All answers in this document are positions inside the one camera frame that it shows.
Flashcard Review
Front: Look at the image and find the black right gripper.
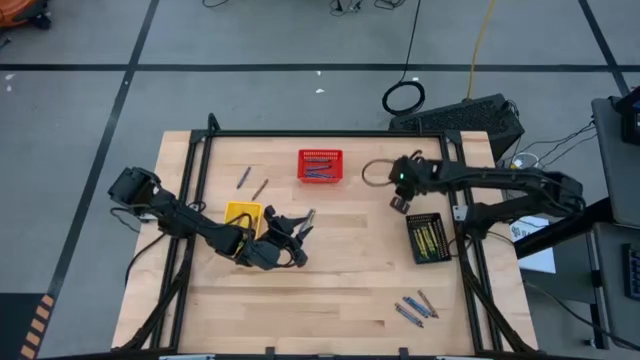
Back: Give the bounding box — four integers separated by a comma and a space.
388, 155, 433, 216

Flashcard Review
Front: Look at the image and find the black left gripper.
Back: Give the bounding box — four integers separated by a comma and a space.
234, 204, 316, 273

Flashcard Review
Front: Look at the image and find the yellow plastic basket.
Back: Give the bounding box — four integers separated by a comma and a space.
223, 200, 265, 251

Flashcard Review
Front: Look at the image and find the black plastic basket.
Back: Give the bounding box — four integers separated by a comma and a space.
405, 211, 454, 266

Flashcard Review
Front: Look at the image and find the red plastic basket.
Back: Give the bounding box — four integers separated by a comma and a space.
297, 148, 345, 185

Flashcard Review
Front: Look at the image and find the black computer case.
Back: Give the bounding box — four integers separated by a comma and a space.
388, 93, 526, 162

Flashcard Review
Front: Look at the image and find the white paper sheet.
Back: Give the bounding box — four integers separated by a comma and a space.
509, 214, 557, 275

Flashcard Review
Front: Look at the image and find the black diagonal beam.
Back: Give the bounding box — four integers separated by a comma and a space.
513, 196, 617, 260

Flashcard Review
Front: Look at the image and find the grey side table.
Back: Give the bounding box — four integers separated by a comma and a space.
591, 94, 640, 229
584, 221, 640, 351

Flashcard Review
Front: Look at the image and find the black keypad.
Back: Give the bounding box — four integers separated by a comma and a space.
622, 242, 640, 302

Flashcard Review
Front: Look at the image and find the black device with screen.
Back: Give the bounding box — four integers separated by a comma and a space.
613, 85, 640, 148

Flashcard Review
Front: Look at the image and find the black orange striped mat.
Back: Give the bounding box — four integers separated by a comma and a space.
0, 292, 57, 360

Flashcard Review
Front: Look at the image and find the orange shop vacuum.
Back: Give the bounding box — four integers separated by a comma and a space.
0, 0, 53, 30

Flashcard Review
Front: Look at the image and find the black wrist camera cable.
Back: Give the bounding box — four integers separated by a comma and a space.
361, 157, 397, 188

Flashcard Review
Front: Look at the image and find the black aluminium table frame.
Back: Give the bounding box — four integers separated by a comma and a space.
110, 111, 540, 360

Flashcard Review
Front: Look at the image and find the black coiled cable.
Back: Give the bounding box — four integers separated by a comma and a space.
381, 0, 427, 118

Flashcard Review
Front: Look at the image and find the white cable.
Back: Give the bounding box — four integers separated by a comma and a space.
510, 151, 541, 169

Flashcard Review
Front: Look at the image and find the black arm base cable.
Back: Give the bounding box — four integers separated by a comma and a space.
109, 207, 171, 287

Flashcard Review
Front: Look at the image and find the yellow cable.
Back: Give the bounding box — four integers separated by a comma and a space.
466, 0, 497, 101

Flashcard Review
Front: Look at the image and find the black floor cable bundle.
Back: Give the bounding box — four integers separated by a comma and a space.
328, 0, 407, 17

